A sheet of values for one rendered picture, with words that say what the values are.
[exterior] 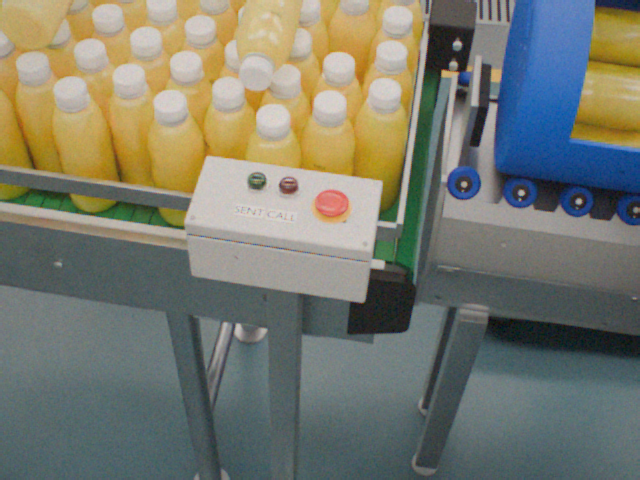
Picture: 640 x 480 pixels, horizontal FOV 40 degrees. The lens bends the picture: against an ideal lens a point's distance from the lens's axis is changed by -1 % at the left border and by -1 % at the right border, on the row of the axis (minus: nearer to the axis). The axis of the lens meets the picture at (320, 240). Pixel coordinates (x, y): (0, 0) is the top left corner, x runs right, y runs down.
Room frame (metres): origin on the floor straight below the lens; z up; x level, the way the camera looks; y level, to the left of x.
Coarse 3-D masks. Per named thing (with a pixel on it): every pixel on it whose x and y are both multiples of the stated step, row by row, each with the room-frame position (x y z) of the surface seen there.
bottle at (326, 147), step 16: (304, 128) 0.76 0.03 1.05; (320, 128) 0.75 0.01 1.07; (336, 128) 0.75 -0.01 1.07; (352, 128) 0.76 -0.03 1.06; (304, 144) 0.75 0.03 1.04; (320, 144) 0.74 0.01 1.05; (336, 144) 0.74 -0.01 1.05; (352, 144) 0.75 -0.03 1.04; (304, 160) 0.74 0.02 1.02; (320, 160) 0.73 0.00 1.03; (336, 160) 0.73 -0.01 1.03; (352, 160) 0.75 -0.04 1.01; (352, 176) 0.76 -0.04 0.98
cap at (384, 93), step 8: (376, 80) 0.81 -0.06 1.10; (384, 80) 0.81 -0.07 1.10; (392, 80) 0.81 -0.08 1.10; (376, 88) 0.79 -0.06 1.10; (384, 88) 0.79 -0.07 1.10; (392, 88) 0.79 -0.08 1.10; (400, 88) 0.79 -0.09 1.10; (376, 96) 0.78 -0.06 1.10; (384, 96) 0.78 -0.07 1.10; (392, 96) 0.78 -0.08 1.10; (400, 96) 0.79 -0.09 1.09; (376, 104) 0.78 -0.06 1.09; (384, 104) 0.77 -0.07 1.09; (392, 104) 0.78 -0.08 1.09
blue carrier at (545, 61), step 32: (544, 0) 0.82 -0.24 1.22; (576, 0) 0.82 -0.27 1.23; (608, 0) 0.98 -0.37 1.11; (512, 32) 0.95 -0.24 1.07; (544, 32) 0.78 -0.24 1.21; (576, 32) 0.78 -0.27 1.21; (512, 64) 0.87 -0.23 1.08; (544, 64) 0.76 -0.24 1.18; (576, 64) 0.75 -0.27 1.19; (512, 96) 0.80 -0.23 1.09; (544, 96) 0.74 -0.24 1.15; (576, 96) 0.73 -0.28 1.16; (512, 128) 0.74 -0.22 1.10; (544, 128) 0.72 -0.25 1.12; (512, 160) 0.73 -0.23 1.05; (544, 160) 0.72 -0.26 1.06; (576, 160) 0.72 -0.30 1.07; (608, 160) 0.71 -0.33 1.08
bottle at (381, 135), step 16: (368, 96) 0.80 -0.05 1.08; (368, 112) 0.78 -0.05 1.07; (384, 112) 0.77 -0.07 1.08; (400, 112) 0.79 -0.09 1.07; (368, 128) 0.77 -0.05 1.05; (384, 128) 0.77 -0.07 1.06; (400, 128) 0.77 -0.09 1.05; (368, 144) 0.76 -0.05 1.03; (384, 144) 0.76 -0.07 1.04; (400, 144) 0.77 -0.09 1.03; (368, 160) 0.76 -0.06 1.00; (384, 160) 0.76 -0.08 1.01; (400, 160) 0.77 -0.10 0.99; (368, 176) 0.76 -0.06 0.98; (384, 176) 0.76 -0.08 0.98; (400, 176) 0.78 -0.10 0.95; (384, 192) 0.76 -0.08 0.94; (384, 208) 0.76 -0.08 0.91
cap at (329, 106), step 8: (320, 96) 0.77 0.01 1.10; (328, 96) 0.77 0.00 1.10; (336, 96) 0.77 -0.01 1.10; (320, 104) 0.76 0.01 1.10; (328, 104) 0.76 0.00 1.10; (336, 104) 0.76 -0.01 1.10; (344, 104) 0.76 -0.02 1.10; (320, 112) 0.75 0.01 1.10; (328, 112) 0.75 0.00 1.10; (336, 112) 0.75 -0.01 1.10; (344, 112) 0.76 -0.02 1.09; (320, 120) 0.75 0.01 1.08; (328, 120) 0.75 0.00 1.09; (336, 120) 0.75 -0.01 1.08
